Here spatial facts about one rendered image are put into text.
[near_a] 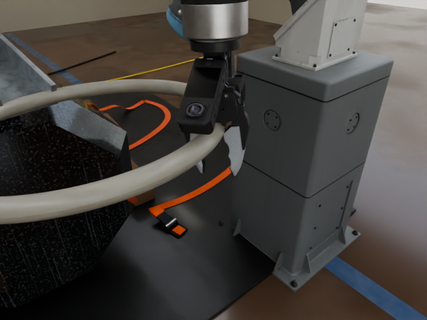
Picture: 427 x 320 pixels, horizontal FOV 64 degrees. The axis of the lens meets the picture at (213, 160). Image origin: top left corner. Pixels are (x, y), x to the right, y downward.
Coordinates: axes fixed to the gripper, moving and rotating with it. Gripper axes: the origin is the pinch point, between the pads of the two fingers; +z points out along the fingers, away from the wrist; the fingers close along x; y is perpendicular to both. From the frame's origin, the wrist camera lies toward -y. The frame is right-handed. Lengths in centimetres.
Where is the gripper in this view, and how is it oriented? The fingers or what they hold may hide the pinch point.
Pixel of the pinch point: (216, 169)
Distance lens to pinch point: 55.4
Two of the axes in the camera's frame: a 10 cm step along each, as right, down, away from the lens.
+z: 0.4, 8.8, 4.8
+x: -9.7, -0.7, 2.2
